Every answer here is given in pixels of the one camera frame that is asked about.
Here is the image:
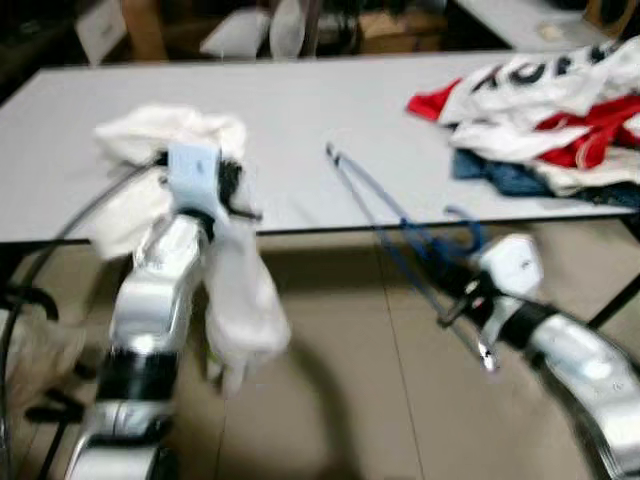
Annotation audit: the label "blue plastic hanger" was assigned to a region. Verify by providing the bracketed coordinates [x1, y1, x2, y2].
[325, 143, 498, 373]

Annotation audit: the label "cream garment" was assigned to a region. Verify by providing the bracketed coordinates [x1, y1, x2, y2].
[535, 150, 640, 196]

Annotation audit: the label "black table leg frame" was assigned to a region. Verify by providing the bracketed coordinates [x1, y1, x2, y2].
[585, 215, 640, 331]

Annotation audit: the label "brown wooden chair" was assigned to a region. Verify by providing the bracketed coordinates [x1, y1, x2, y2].
[585, 0, 640, 39]

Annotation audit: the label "white plastic bag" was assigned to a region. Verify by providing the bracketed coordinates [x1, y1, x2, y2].
[268, 0, 306, 58]
[200, 8, 271, 58]

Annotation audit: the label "white red black-lettered shirt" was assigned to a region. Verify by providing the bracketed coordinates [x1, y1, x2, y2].
[405, 35, 640, 131]

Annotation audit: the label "brown cardboard box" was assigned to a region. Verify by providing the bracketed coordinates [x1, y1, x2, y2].
[355, 10, 448, 54]

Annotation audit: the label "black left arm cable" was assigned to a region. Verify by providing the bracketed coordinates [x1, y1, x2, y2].
[0, 155, 166, 480]

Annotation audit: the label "red and white garment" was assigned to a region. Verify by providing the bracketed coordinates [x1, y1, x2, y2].
[450, 92, 640, 171]

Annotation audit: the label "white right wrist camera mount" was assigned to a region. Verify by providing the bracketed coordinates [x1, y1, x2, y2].
[478, 235, 546, 303]

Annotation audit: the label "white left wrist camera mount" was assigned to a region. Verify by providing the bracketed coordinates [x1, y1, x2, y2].
[165, 143, 223, 214]

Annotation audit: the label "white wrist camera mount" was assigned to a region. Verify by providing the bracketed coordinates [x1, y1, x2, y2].
[165, 143, 223, 214]
[478, 235, 546, 303]

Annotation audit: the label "white paper sign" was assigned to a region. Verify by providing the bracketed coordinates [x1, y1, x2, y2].
[75, 0, 128, 66]

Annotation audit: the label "blue jeans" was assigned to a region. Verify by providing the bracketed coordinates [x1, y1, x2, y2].
[450, 150, 640, 213]

